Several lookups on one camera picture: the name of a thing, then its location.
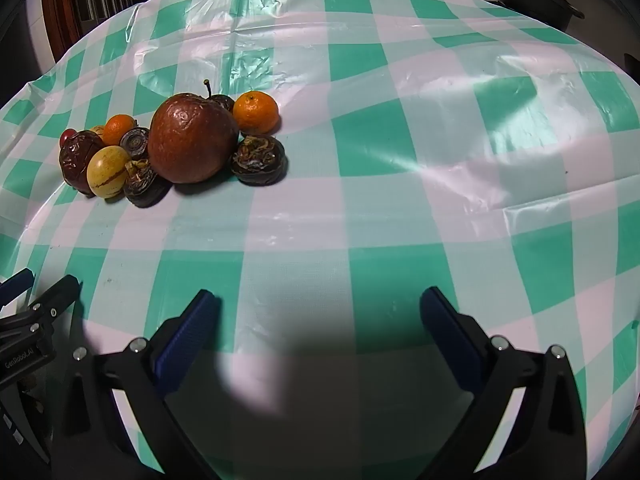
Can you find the wrinkled dark red date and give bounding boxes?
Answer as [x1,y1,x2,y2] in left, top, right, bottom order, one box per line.
[59,130,106,196]

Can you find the brown wooden post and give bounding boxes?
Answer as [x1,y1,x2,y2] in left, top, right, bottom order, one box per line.
[40,0,81,66]

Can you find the large tangerine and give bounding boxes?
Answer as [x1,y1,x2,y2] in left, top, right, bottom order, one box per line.
[233,91,279,136]

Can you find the large dark water chestnut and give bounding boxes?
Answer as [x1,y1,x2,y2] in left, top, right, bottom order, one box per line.
[230,134,288,186]

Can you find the small dark water chestnut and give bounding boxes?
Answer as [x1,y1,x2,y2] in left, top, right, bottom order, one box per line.
[119,127,151,161]

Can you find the large brown-red apple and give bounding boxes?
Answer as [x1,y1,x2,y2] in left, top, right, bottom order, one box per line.
[147,80,241,184]

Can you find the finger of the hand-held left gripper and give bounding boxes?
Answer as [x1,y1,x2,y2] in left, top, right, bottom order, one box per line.
[22,274,82,335]
[0,268,35,311]

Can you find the small tangerine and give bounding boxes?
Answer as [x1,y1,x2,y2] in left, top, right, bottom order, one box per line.
[103,114,138,147]

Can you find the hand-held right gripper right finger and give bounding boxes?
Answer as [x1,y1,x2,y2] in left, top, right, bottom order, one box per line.
[419,286,587,480]

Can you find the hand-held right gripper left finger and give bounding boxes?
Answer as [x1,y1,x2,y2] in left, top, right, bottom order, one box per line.
[52,289,223,480]

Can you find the yellow striped round fruit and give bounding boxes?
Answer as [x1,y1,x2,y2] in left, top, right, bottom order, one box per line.
[86,145,133,199]

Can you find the green checked plastic tablecloth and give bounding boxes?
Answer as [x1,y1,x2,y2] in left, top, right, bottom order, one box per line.
[0,0,640,480]

